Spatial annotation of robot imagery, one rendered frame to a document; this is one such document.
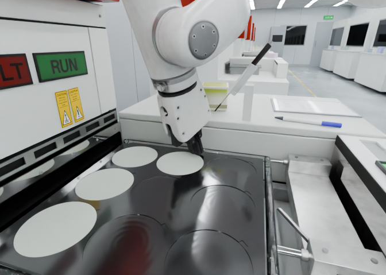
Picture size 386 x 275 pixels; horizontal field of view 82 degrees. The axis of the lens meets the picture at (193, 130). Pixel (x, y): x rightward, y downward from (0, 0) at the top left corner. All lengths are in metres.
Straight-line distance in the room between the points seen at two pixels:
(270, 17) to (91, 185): 13.21
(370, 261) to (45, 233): 0.40
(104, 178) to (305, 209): 0.36
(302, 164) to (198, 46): 0.34
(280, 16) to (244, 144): 13.00
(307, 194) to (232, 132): 0.20
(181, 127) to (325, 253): 0.28
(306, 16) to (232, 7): 13.28
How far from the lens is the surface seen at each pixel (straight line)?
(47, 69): 0.48
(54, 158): 0.49
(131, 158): 0.52
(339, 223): 0.44
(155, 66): 0.38
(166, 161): 0.49
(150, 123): 0.60
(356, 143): 0.53
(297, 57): 13.55
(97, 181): 0.46
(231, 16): 0.33
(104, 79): 0.60
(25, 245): 0.38
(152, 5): 0.35
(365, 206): 0.43
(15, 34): 0.45
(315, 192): 0.49
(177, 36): 0.30
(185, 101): 0.41
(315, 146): 0.56
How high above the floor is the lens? 1.14
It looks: 21 degrees down
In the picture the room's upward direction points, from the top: straight up
